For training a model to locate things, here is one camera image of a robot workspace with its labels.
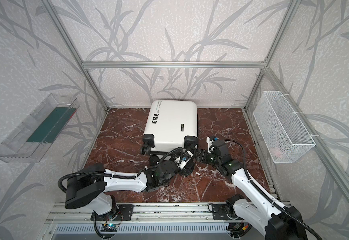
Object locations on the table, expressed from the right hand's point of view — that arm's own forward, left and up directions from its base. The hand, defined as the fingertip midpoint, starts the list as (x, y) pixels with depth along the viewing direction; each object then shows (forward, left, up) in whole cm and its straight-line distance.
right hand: (197, 149), depth 82 cm
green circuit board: (-34, +43, -14) cm, 57 cm away
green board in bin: (-2, +64, +24) cm, 68 cm away
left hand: (-2, +4, +3) cm, 5 cm away
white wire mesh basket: (-5, -35, +22) cm, 41 cm away
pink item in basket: (-5, -38, +8) cm, 39 cm away
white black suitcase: (+12, +15, +7) cm, 20 cm away
